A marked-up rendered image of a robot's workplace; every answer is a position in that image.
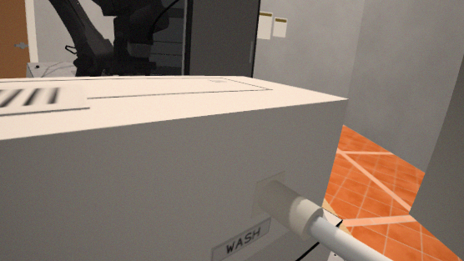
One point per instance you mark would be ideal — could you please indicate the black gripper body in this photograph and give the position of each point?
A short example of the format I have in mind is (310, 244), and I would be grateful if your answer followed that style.
(122, 67)

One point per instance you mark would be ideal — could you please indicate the white cylinder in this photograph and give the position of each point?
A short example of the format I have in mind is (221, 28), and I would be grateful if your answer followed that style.
(341, 243)

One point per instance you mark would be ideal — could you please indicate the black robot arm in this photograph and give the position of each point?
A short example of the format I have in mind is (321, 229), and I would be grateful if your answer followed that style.
(132, 44)

